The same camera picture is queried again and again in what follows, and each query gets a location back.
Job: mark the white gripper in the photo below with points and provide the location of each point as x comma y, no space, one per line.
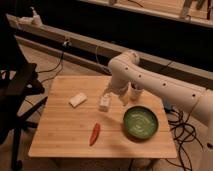
119,91

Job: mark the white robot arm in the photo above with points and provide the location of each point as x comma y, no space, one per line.
188,97

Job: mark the green ceramic bowl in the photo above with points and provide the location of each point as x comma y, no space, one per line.
140,122

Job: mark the white spray bottle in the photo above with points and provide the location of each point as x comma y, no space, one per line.
36,17

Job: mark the white cup with utensils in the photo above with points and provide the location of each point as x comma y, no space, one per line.
135,92

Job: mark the white sponge block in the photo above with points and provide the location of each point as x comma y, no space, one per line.
77,99

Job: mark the red chili pepper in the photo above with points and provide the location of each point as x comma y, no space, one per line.
94,134

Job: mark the wooden table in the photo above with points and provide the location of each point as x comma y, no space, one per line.
64,131

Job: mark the black office chair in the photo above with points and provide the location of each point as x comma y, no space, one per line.
18,79

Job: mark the long metal rail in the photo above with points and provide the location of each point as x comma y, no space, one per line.
95,55

